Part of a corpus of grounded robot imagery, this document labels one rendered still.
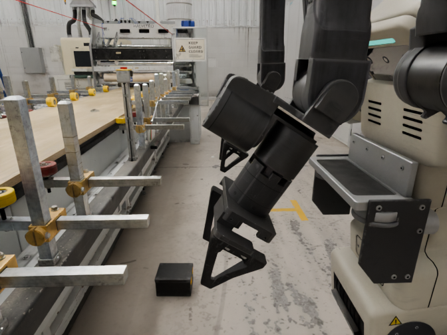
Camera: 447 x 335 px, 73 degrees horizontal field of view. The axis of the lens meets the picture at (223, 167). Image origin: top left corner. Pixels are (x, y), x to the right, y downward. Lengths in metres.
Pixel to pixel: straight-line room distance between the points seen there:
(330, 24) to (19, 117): 0.74
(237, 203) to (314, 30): 0.20
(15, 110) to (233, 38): 10.49
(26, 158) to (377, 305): 0.87
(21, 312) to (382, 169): 0.85
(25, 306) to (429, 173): 0.91
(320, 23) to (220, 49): 10.82
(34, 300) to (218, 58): 10.56
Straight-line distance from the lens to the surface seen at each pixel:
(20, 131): 0.90
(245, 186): 0.35
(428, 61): 0.41
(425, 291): 0.71
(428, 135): 0.57
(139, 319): 1.80
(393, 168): 0.60
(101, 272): 0.73
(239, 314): 1.77
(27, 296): 0.95
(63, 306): 1.74
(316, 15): 0.34
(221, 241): 0.32
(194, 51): 4.79
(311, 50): 0.33
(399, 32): 0.54
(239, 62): 11.17
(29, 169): 0.92
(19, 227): 1.07
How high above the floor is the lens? 1.25
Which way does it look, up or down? 19 degrees down
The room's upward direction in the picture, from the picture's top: straight up
